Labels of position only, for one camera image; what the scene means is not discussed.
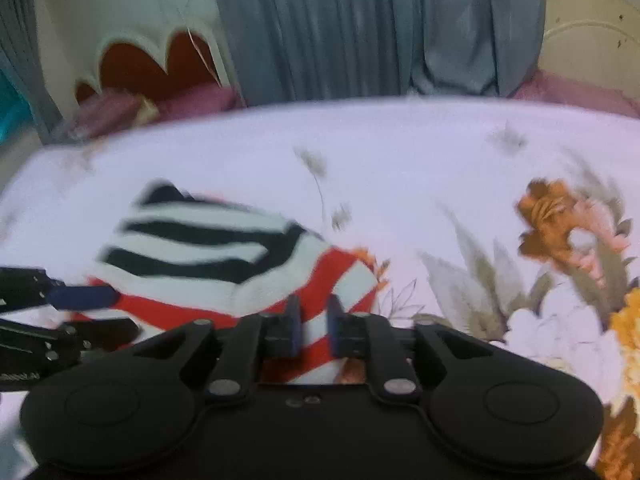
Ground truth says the pink pillow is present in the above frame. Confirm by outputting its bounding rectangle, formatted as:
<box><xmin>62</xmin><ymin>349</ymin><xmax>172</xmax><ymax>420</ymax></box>
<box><xmin>75</xmin><ymin>84</ymin><xmax>242</xmax><ymax>132</ymax></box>

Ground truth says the teal object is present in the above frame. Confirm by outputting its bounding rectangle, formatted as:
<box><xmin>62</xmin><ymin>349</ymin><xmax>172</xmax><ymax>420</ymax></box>
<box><xmin>0</xmin><ymin>66</ymin><xmax>32</xmax><ymax>147</ymax></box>

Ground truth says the wide grey-blue curtain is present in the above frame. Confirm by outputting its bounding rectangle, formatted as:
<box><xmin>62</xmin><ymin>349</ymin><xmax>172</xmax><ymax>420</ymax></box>
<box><xmin>207</xmin><ymin>0</ymin><xmax>549</xmax><ymax>107</ymax></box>

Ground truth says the narrow grey-blue curtain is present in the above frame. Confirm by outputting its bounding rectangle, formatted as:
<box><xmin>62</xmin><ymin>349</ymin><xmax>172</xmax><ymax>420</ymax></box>
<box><xmin>0</xmin><ymin>0</ymin><xmax>65</xmax><ymax>145</ymax></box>

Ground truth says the thin wall cable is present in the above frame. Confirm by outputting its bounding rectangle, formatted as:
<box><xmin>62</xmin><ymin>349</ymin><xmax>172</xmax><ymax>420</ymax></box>
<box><xmin>186</xmin><ymin>25</ymin><xmax>222</xmax><ymax>87</ymax></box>

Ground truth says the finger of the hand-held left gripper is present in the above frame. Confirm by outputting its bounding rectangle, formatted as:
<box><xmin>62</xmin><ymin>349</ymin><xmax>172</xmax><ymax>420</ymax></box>
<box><xmin>0</xmin><ymin>267</ymin><xmax>119</xmax><ymax>319</ymax></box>
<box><xmin>0</xmin><ymin>317</ymin><xmax>142</xmax><ymax>362</ymax></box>

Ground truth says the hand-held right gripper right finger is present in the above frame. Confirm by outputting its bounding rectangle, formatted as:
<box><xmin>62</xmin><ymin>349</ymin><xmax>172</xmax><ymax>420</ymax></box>
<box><xmin>327</xmin><ymin>296</ymin><xmax>496</xmax><ymax>406</ymax></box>

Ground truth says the floral bedsheet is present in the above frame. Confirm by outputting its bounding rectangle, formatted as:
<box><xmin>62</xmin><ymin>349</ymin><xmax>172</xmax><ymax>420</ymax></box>
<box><xmin>0</xmin><ymin>97</ymin><xmax>640</xmax><ymax>480</ymax></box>

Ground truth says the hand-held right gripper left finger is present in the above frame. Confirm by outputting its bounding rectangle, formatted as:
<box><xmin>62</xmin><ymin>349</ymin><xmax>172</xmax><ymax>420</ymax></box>
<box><xmin>131</xmin><ymin>295</ymin><xmax>303</xmax><ymax>406</ymax></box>

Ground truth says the red headboard with cream border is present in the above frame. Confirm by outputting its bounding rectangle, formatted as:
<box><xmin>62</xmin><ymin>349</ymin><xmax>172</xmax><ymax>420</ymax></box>
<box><xmin>75</xmin><ymin>24</ymin><xmax>235</xmax><ymax>111</ymax></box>

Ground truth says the striped red black white sweater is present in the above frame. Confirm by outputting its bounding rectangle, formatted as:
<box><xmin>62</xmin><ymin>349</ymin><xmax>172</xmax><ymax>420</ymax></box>
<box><xmin>70</xmin><ymin>180</ymin><xmax>382</xmax><ymax>387</ymax></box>

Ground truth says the pink cloth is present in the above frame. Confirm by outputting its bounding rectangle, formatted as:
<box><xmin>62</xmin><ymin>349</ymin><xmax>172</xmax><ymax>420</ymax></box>
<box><xmin>514</xmin><ymin>70</ymin><xmax>640</xmax><ymax>120</ymax></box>

